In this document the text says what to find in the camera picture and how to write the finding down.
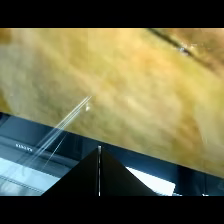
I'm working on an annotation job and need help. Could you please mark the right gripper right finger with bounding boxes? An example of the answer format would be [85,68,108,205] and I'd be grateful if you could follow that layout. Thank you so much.
[100,146,158,197]

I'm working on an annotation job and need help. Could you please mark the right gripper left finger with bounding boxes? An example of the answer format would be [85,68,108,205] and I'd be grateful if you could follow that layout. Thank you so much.
[41,146,100,197]

